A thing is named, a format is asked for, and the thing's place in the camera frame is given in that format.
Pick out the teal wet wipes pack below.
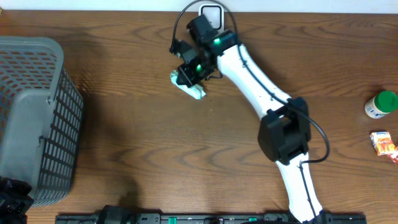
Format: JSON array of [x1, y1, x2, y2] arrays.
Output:
[[170, 70, 206, 100]]

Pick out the green lid jar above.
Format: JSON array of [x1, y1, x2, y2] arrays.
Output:
[[364, 91, 397, 119]]

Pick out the orange snack packet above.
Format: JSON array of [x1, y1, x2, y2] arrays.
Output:
[[369, 131, 397, 156]]

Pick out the red orange snack bar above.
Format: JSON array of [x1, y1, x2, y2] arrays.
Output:
[[387, 146, 398, 164]]

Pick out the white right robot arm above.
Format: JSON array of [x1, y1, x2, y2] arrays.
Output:
[[170, 15, 323, 223]]

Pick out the white barcode scanner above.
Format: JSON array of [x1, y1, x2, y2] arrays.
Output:
[[198, 3, 224, 33]]

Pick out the grey plastic mesh basket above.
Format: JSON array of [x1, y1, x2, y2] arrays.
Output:
[[1, 36, 84, 207]]

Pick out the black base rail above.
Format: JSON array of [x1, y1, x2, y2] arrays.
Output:
[[55, 204, 368, 224]]

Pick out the black right camera cable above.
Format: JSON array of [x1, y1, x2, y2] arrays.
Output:
[[169, 0, 331, 223]]

